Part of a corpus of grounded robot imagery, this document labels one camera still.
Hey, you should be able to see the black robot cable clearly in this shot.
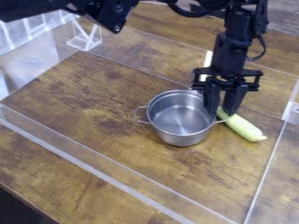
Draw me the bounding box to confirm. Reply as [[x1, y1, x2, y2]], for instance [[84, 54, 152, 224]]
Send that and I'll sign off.
[[167, 0, 231, 18]]

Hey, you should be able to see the stainless steel pot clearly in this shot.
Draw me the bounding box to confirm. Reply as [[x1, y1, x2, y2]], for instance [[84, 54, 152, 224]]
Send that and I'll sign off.
[[135, 89, 218, 147]]

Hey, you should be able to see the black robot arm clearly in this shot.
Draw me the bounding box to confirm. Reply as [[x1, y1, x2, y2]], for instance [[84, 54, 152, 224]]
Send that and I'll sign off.
[[0, 0, 268, 116]]

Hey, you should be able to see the clear acrylic triangle stand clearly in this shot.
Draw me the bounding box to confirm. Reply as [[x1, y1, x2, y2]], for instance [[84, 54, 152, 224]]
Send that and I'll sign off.
[[67, 19, 103, 52]]

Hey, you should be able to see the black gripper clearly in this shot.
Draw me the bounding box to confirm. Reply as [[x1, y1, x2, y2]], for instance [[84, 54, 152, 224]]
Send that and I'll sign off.
[[191, 33, 263, 116]]

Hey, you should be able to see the green spoon handle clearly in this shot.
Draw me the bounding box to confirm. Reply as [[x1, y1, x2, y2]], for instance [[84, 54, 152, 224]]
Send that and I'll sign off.
[[216, 107, 267, 143]]

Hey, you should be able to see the clear acrylic front barrier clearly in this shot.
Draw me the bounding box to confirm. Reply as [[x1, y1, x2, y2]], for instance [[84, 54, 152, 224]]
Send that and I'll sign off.
[[0, 104, 238, 224]]

